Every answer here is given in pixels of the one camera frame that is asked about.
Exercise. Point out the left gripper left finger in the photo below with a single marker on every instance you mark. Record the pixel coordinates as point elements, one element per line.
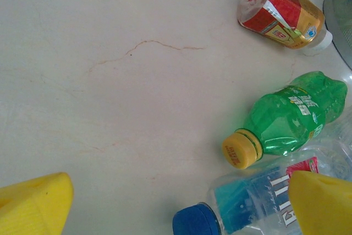
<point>33,204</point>

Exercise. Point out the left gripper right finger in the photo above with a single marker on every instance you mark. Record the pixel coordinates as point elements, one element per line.
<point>324,207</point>

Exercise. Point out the Fiji water bottle blue cap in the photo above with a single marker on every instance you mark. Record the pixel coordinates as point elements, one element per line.
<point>247,204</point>

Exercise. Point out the green bottle yellow cap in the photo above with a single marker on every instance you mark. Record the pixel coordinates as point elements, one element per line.
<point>288,116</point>

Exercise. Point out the grey mesh waste bin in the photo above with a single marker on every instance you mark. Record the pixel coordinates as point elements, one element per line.
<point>341,20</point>

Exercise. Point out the red gold label bottle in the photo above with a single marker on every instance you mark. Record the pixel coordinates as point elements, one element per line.
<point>280,12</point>

